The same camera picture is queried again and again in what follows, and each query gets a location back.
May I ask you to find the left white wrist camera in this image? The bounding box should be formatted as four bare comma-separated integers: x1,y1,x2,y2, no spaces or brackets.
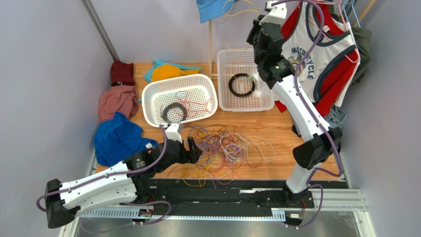
160,122,183,143

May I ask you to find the light blue bucket hat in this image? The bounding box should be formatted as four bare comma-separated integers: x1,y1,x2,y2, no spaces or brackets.
196,0,237,24

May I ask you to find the metal corner rail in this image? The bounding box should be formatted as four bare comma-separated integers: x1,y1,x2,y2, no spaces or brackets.
81,0,120,61

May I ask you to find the teal cloth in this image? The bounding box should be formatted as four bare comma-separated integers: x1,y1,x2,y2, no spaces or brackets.
144,60,202,83

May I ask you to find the red shirt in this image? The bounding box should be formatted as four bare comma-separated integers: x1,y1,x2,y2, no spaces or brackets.
274,1,359,119

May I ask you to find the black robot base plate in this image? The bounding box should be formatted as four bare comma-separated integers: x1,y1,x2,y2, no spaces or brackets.
134,179,315,216

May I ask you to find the yellow wire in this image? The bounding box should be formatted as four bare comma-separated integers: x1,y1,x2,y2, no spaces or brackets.
222,0,260,99

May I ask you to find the white motorcycle tank top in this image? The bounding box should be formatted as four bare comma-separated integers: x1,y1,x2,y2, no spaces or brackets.
274,0,361,109

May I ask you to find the wooden rack pole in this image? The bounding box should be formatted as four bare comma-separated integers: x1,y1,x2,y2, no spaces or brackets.
351,0,377,27

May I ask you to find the red wire in basket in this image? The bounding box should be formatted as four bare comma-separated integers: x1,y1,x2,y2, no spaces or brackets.
174,90,214,119

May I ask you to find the blue cloth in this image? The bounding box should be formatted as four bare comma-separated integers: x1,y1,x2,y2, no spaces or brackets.
93,112,158,167

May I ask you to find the dark green garment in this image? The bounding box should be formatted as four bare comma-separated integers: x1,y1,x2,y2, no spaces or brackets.
325,13,372,90

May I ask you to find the pink cloth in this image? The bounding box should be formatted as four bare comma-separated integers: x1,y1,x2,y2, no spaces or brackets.
98,85,139,123

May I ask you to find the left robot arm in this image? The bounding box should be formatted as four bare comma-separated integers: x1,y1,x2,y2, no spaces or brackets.
43,137,203,229

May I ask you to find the grey denim garment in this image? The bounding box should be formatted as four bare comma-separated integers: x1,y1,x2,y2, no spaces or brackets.
324,105,348,129

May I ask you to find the maroon cloth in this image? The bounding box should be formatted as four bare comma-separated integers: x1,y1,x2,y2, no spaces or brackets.
110,61,136,86

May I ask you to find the orange cloth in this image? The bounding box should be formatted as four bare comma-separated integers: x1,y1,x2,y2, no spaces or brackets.
151,64,201,82

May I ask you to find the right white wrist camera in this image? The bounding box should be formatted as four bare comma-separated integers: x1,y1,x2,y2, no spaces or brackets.
260,0,297,26

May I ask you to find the rounded white plastic basket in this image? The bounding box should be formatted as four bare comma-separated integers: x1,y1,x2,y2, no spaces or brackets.
141,74,218,127

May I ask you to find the pink clothes hanger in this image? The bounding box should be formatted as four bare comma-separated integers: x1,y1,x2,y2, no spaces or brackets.
307,0,357,45

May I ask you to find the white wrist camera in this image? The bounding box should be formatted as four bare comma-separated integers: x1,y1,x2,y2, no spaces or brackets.
160,122,183,143
260,0,297,26

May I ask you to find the black garment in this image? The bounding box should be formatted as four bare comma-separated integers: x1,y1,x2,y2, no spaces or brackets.
292,125,301,137

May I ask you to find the grey coiled cable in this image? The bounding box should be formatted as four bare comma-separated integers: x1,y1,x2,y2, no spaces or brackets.
161,102,188,124

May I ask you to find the black coiled cable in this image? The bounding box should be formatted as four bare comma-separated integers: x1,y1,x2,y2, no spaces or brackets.
228,73,256,98

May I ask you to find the rectangular white plastic basket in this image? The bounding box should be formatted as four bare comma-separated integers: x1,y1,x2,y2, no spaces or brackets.
217,49,275,112

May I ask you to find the colourful wire pile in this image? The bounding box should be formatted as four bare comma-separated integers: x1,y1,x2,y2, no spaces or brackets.
164,124,277,189

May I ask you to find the aluminium slotted rail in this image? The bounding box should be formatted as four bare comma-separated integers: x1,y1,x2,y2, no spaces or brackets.
81,206,286,222

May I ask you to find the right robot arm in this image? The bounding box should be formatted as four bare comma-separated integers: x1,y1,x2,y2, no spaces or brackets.
247,19,342,206

